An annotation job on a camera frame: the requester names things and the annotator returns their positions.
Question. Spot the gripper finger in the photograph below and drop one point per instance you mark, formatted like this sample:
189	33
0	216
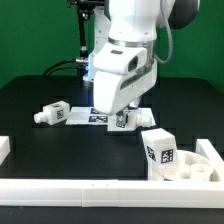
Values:
120	117
134	105

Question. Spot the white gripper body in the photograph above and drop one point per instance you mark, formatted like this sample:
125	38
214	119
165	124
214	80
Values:
114	92

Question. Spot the white round stool seat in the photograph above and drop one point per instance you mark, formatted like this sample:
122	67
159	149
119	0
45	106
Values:
191	167

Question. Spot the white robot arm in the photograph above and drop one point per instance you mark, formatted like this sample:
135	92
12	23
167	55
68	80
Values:
133	23

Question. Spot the white paper marker sheet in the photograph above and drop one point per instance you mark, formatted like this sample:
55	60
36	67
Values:
86	116

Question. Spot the white block left edge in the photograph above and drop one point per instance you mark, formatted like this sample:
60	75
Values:
4	148

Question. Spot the white obstacle fence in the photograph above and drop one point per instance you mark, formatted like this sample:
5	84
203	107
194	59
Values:
117	193

